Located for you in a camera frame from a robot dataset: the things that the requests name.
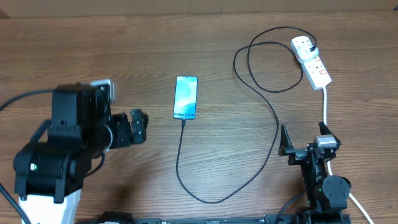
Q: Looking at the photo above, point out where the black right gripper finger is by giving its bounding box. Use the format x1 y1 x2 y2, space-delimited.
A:
318 121 341 146
278 124 294 156

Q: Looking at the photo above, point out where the dark blue Samsung smartphone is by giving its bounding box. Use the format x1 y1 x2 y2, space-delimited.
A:
173 76 198 120

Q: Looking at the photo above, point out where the black USB charging cable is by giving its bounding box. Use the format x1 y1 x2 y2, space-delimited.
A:
175 26 318 205

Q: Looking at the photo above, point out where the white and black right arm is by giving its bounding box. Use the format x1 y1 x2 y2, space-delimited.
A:
275 122 351 224

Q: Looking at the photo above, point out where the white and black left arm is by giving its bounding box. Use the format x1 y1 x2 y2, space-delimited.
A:
1 80 149 223

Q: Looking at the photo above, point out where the white power extension strip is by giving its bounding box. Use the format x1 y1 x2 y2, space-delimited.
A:
290 36 331 90

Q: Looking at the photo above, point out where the brown cardboard backdrop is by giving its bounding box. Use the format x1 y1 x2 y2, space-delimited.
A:
1 0 397 19

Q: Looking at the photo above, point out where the white power strip cord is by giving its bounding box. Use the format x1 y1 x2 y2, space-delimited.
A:
322 86 375 224

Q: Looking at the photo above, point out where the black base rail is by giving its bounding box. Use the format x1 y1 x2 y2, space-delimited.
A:
74 211 352 224

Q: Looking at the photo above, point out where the white wall charger plug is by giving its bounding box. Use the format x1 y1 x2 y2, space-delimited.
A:
295 45 319 63

